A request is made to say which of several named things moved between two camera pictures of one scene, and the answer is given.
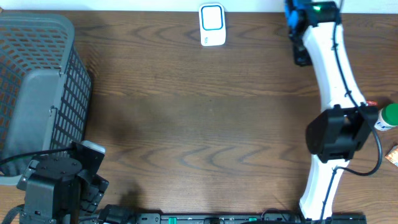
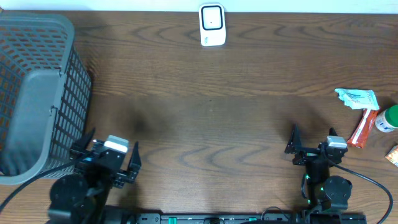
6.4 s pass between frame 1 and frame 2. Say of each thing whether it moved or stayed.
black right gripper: moved
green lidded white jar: stayed
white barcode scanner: stayed
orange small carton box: stayed
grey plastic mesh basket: stayed
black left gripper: moved
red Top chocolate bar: moved
